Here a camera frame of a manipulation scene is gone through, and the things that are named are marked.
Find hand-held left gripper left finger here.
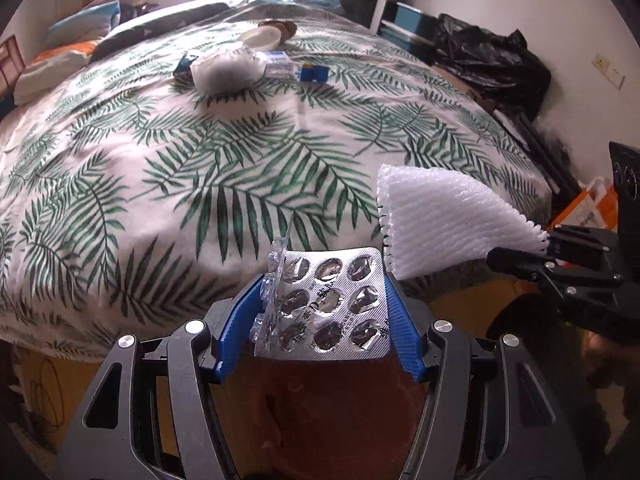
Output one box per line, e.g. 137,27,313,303
60,274,271,480

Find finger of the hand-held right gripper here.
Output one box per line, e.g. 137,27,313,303
547,226,621,271
486,246,566,283

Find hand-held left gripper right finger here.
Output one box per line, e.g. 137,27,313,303
382,279,586,480

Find clear blister pack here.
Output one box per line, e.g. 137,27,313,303
248,210,297,356

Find silver pill blister pack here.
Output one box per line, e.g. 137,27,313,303
254,247,392,361

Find white foam fruit net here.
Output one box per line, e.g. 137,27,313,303
375,162,551,281

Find red plastic bin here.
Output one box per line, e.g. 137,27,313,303
210,350,431,480

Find white round plastic lid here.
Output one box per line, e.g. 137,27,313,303
239,25,283,51

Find orange and white bag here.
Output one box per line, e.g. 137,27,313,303
550,177,621,233

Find black rods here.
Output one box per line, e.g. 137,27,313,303
515,110,581,201

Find leaf print blanket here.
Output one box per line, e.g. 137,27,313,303
0,0,553,361

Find black garbage bag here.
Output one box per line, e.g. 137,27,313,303
432,12,551,121

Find blue storage boxes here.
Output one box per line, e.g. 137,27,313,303
380,2,438,61

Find clear plastic bag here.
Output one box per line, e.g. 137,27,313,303
190,45,266,93

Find clear plastic box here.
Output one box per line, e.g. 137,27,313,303
257,50,296,80

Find white shelf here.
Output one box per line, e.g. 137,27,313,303
370,0,401,36

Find brown round object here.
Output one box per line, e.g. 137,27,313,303
259,19,298,43

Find dark navy pillow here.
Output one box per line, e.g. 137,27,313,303
90,1,231,63

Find white and orange pillow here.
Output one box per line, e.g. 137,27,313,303
14,42,98,106

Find blue pillow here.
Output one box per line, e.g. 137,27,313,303
42,0,121,51

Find wooden headboard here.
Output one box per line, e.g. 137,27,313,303
0,37,26,101

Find wall socket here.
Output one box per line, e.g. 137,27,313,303
592,55,626,90

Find black cable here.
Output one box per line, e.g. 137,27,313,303
27,355,66,436

